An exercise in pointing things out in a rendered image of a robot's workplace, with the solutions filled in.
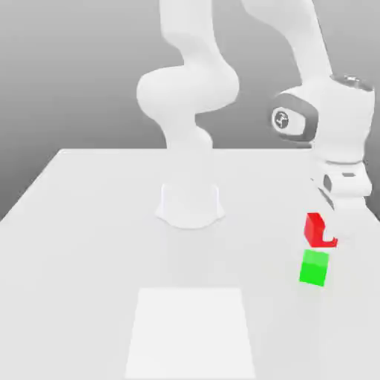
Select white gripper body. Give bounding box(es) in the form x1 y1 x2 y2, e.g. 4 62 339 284
309 177 369 223

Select small red cube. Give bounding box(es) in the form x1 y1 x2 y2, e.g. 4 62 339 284
304 212 339 249

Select small green cube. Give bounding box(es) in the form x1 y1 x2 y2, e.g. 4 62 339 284
298 249 330 288

